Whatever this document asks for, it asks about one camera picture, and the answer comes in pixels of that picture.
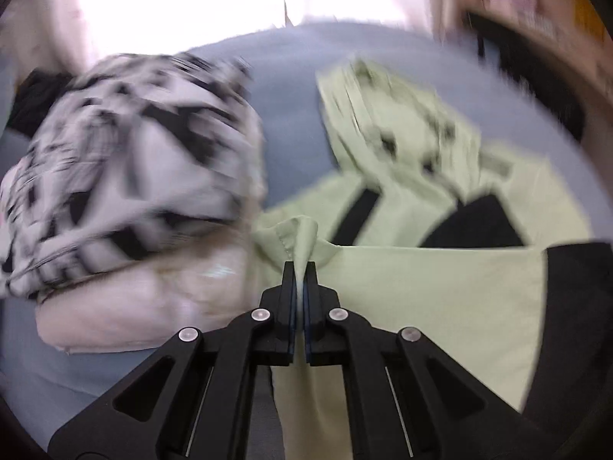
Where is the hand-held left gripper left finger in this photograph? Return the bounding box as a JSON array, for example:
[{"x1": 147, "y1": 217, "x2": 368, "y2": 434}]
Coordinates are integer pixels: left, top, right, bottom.
[{"x1": 48, "y1": 260, "x2": 295, "y2": 460}]

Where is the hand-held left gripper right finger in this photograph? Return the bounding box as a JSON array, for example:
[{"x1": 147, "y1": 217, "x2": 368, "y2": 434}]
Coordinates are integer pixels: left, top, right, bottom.
[{"x1": 305, "y1": 260, "x2": 567, "y2": 460}]

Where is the green and black hooded jacket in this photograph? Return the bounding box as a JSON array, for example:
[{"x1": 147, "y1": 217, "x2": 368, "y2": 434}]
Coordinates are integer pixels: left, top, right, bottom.
[{"x1": 251, "y1": 55, "x2": 613, "y2": 460}]

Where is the white folded cloth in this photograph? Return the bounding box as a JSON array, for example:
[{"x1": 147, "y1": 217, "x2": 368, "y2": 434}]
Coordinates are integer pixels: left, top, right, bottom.
[{"x1": 36, "y1": 227, "x2": 288, "y2": 354}]

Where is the black and white patterned garment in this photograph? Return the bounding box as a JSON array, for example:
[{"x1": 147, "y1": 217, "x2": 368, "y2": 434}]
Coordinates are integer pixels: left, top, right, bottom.
[{"x1": 0, "y1": 52, "x2": 268, "y2": 300}]

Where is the black cloth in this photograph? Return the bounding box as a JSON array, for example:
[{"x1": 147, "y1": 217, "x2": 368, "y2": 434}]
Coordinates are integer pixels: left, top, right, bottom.
[{"x1": 6, "y1": 69, "x2": 74, "y2": 136}]

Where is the white sheer curtain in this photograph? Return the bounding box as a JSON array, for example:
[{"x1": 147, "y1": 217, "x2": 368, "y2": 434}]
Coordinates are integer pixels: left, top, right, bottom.
[{"x1": 48, "y1": 0, "x2": 446, "y2": 58}]

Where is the wooden shelf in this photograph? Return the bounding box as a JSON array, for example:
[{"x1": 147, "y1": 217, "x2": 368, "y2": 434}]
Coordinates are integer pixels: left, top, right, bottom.
[{"x1": 455, "y1": 0, "x2": 613, "y2": 106}]

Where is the yellow bag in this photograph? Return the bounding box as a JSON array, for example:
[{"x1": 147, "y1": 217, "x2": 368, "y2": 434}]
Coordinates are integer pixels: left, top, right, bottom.
[{"x1": 574, "y1": 0, "x2": 607, "y2": 43}]

